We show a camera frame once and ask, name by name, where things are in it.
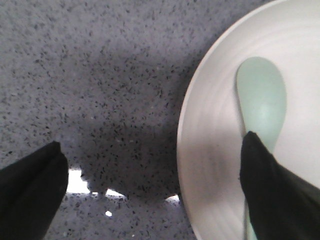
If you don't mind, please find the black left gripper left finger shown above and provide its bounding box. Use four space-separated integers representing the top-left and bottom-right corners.
0 141 69 240

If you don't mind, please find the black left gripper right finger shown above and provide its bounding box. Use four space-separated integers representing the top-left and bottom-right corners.
239 131 320 240

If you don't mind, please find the white round plate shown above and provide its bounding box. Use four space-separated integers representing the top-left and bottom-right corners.
177 0 320 240

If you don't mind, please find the pale green plastic spoon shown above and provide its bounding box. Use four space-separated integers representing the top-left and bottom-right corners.
235 56 287 240

